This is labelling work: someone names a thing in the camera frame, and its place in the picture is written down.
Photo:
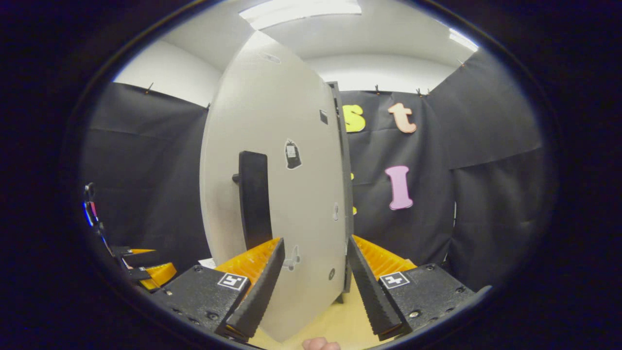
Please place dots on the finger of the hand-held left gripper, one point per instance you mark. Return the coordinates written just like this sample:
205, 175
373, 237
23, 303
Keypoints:
141, 255
160, 274

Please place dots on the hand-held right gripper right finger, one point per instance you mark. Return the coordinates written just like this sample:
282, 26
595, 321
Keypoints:
369, 291

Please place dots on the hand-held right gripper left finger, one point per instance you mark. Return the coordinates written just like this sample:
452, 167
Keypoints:
260, 296

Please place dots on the grey cabinet door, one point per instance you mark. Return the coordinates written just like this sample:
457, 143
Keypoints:
272, 121

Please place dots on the black backdrop cloth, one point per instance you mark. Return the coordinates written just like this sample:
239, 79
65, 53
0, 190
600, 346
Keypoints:
486, 218

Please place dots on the small ceiling light panel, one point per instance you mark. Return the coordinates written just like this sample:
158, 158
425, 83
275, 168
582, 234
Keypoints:
462, 40

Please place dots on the large ceiling light panel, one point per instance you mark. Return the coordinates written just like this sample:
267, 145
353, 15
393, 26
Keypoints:
301, 10

